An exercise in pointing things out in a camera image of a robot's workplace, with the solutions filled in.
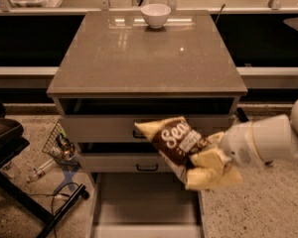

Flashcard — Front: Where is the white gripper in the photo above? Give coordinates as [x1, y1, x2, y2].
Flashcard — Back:
[186, 122, 255, 190]

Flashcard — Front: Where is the brown sea salt chip bag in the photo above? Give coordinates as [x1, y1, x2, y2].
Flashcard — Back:
[134, 117, 224, 187]

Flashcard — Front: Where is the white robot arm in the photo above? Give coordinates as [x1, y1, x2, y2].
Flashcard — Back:
[186, 100, 298, 190]

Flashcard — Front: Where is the grey bottom drawer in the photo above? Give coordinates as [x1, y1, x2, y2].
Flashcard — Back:
[89, 173, 206, 238]

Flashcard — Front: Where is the grey drawer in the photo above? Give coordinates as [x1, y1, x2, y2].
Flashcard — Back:
[89, 173, 206, 238]
[77, 153, 171, 173]
[60, 115, 234, 143]

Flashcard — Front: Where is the grey middle drawer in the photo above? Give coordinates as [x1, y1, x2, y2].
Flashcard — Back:
[77, 153, 171, 173]

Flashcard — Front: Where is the grey drawer cabinet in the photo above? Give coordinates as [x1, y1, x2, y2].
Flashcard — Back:
[46, 9, 248, 190]

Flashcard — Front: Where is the grey top drawer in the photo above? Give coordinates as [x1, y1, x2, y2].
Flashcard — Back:
[60, 115, 234, 143]

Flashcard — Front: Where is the black stand legs right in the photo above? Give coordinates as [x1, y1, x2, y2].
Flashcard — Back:
[236, 107, 249, 122]

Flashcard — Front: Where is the blue tape cross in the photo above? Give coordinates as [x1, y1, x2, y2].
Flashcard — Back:
[55, 165, 79, 192]

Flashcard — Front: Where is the white ceramic bowl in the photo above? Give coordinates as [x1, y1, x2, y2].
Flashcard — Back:
[141, 4, 171, 29]

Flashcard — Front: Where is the clear plastic bottle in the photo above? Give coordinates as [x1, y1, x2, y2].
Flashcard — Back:
[27, 159, 57, 182]

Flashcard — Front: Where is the black table stand left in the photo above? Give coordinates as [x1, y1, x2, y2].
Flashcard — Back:
[0, 103, 92, 238]

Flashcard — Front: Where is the wire mesh basket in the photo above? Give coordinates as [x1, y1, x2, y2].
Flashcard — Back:
[43, 121, 78, 167]

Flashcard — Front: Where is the black cable on floor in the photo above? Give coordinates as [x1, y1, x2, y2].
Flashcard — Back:
[26, 181, 81, 238]

